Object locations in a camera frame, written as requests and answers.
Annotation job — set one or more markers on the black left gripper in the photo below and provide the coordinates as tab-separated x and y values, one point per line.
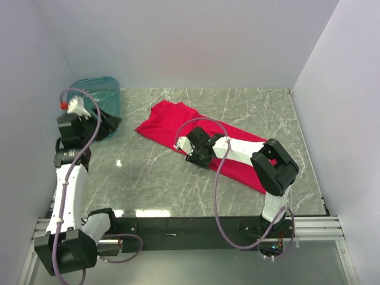
108	125

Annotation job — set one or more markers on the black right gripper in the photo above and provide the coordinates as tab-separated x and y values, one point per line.
193	160

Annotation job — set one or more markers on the teal transparent plastic bin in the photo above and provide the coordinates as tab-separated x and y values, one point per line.
105	91

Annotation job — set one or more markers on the red t-shirt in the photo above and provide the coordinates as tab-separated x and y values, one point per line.
167	119

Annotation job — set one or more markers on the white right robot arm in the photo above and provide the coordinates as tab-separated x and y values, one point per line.
264	166

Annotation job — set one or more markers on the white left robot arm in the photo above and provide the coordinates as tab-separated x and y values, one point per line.
67	244

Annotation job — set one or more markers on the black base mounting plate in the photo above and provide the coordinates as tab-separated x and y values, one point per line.
191	233

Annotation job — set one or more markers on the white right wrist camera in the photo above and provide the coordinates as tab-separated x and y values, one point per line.
184	144

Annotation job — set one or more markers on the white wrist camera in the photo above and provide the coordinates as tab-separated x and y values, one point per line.
184	144
76	106

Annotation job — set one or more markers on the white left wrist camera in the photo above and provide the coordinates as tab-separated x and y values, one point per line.
76	106

